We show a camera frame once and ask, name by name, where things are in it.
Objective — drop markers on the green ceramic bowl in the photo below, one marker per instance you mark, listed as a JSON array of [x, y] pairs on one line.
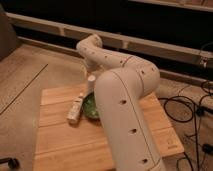
[[89, 107]]

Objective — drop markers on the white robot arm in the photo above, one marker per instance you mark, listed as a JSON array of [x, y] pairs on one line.
[[126, 79]]

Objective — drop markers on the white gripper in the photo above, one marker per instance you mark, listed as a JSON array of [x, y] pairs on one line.
[[91, 74]]

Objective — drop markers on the grey cabinet corner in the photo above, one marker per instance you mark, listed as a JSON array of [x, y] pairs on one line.
[[8, 37]]

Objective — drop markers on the white plastic bottle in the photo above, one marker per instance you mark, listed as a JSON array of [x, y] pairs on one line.
[[75, 110]]

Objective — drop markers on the black chair wheel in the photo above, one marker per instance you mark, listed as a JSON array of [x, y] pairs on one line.
[[13, 163]]

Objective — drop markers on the wooden board table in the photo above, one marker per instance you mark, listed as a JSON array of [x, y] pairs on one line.
[[61, 147]]

